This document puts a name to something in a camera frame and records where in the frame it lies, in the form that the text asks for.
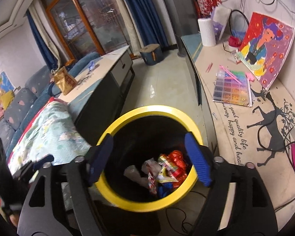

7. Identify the red plastic bag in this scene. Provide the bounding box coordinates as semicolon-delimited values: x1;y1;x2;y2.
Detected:
168;150;187;171

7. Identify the translucent plastic bag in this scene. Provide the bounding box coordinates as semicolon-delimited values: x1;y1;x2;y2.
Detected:
124;158;161;188

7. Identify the yellow white snack bag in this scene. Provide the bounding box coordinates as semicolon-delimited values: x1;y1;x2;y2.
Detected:
157;154;178;183

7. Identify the yellow rimmed black trash bin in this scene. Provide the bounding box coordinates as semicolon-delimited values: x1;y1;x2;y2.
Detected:
95;105;203;213

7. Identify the cartoon print teal blanket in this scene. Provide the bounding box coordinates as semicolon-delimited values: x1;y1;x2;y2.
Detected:
8;97;90;174

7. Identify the grey coffee table with drawers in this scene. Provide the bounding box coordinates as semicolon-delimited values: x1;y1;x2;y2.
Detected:
58;46;135;146

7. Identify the blue sofa with heart cushions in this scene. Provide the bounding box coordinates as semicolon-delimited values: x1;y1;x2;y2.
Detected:
0;51;101;160

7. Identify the colourful bead organiser box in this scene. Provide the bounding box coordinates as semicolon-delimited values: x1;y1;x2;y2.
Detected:
213;66;253;107

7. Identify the china map poster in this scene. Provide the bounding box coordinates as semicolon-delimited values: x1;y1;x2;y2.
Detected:
0;71;15;110

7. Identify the gold brown paper bag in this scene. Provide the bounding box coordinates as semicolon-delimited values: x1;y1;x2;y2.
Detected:
54;67;78;95

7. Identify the blue plastic wrapper on table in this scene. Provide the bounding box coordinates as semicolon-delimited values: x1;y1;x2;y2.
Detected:
88;61;96;72

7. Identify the blue storage box stool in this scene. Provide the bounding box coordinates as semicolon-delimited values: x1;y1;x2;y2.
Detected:
139;44;164;65

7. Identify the blue curtain left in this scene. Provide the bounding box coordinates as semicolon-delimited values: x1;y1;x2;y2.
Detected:
26;10;58;71

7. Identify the blue curtain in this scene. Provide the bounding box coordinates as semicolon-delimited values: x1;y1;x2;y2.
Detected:
26;10;58;71
125;0;168;48

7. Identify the white cylindrical vase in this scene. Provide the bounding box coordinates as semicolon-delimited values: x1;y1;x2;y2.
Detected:
198;18;216;47

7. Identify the colourful woman portrait painting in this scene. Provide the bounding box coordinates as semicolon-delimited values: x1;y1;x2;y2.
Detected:
237;12;295;90

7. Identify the blue curtain right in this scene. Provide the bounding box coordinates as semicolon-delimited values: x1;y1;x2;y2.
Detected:
125;0;168;48

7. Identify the wooden framed glass door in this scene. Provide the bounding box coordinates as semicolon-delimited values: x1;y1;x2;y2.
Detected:
41;0;130;59

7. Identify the grey standing air conditioner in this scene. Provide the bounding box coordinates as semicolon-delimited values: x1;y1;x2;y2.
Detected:
163;0;199;58

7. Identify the blue basket with black handle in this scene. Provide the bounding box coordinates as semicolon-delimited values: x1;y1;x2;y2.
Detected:
228;10;249;41

